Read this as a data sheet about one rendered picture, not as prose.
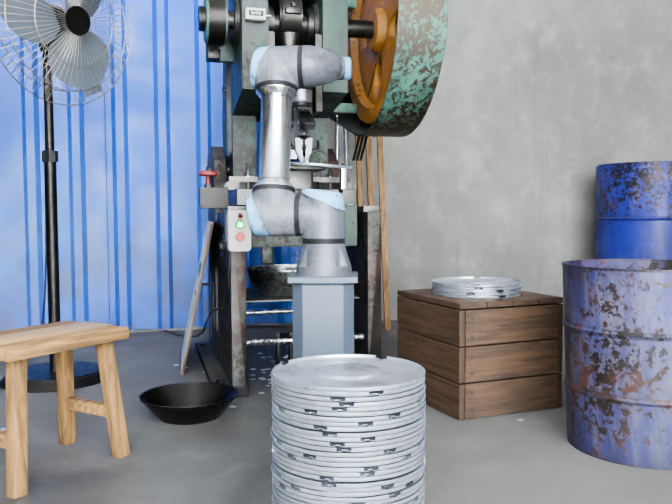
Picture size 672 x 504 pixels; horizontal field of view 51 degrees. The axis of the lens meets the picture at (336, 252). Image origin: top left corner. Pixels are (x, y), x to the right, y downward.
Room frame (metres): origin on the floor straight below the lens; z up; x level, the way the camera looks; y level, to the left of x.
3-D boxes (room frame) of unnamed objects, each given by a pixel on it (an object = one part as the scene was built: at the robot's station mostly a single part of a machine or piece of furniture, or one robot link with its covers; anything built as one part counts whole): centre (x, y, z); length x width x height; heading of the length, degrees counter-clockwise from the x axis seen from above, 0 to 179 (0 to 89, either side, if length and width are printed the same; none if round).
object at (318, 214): (1.92, 0.04, 0.62); 0.13 x 0.12 x 0.14; 85
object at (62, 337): (1.70, 0.72, 0.16); 0.34 x 0.24 x 0.34; 149
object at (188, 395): (2.13, 0.45, 0.04); 0.30 x 0.30 x 0.07
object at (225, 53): (2.67, 0.42, 1.31); 0.22 x 0.12 x 0.22; 15
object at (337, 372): (1.33, -0.02, 0.32); 0.29 x 0.29 x 0.01
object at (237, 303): (2.78, 0.47, 0.45); 0.92 x 0.12 x 0.90; 15
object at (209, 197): (2.41, 0.41, 0.62); 0.10 x 0.06 x 0.20; 105
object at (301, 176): (2.55, 0.13, 0.72); 0.25 x 0.14 x 0.14; 15
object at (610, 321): (1.84, -0.81, 0.24); 0.42 x 0.42 x 0.48
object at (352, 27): (2.71, 0.18, 1.33); 0.66 x 0.18 x 0.18; 105
